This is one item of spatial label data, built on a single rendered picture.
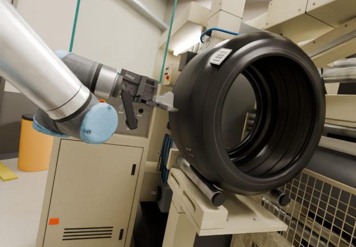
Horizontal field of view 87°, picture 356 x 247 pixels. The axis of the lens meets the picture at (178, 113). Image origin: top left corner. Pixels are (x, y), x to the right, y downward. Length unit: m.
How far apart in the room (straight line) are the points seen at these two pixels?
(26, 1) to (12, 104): 1.30
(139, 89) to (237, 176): 0.40
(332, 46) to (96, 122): 0.94
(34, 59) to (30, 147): 2.53
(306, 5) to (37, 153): 2.86
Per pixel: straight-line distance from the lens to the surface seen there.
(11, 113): 3.25
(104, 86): 0.54
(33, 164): 2.94
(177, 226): 1.12
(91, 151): 1.25
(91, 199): 1.37
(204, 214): 0.65
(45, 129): 0.54
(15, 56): 0.36
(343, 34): 1.04
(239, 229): 0.75
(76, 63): 0.56
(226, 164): 0.60
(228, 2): 1.09
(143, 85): 0.56
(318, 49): 1.07
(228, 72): 0.56
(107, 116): 0.42
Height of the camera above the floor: 1.17
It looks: 3 degrees down
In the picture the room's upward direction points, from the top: 11 degrees clockwise
